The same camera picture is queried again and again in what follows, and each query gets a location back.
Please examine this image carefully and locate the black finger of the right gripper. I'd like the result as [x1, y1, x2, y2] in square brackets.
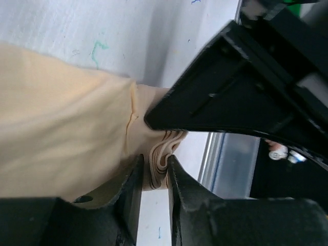
[145, 21, 327, 169]

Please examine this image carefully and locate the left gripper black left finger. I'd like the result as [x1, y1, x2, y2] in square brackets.
[1, 155, 144, 245]

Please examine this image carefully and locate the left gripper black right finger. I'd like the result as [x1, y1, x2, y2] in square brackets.
[167, 156, 327, 245]

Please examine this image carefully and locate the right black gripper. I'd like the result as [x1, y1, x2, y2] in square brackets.
[240, 1, 327, 87]

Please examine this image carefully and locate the beige underwear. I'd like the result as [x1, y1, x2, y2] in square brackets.
[1, 43, 186, 209]

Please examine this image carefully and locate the aluminium mounting rail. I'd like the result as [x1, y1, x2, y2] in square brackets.
[198, 133, 260, 199]

